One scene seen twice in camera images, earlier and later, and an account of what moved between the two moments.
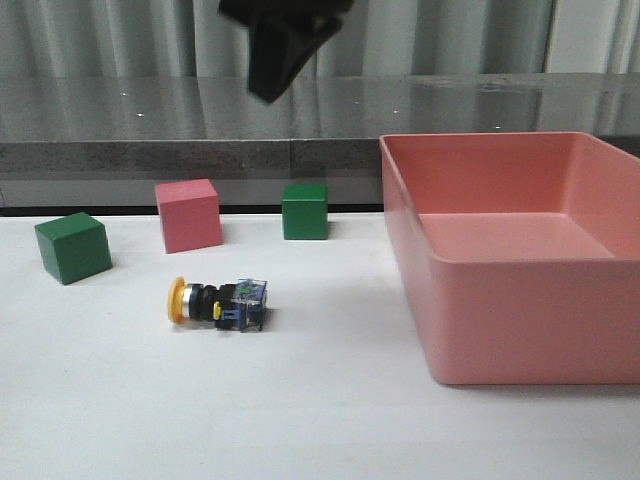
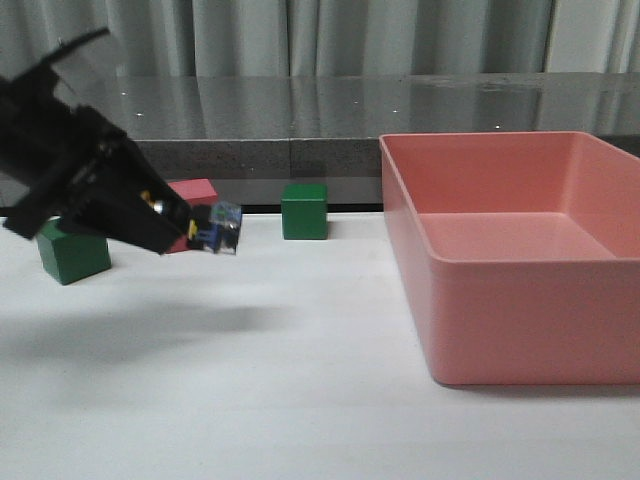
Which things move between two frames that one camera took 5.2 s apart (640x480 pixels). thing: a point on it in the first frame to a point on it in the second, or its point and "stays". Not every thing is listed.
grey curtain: x=119 y=38 stays
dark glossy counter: x=101 y=142 stays
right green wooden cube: x=305 y=212 stays
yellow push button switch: x=238 y=306 to x=216 y=227
